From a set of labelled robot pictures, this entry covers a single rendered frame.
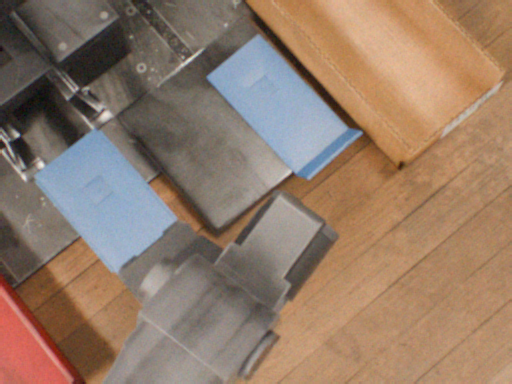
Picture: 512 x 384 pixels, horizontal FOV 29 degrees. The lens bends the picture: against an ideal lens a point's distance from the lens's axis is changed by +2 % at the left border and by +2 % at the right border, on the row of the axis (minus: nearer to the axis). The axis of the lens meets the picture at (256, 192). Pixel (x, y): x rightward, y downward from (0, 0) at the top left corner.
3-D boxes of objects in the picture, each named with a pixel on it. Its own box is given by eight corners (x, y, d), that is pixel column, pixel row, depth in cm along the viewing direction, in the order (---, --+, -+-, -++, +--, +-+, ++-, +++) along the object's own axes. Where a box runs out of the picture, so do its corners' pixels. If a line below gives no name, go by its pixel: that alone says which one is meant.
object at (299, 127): (308, 187, 95) (308, 179, 92) (206, 78, 98) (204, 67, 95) (360, 142, 96) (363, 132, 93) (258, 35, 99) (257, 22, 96)
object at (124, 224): (141, 304, 86) (137, 299, 83) (34, 177, 89) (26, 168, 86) (203, 252, 87) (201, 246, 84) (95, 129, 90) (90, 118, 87)
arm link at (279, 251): (258, 183, 73) (241, 148, 61) (351, 250, 71) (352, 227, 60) (165, 307, 72) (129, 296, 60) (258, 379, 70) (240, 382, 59)
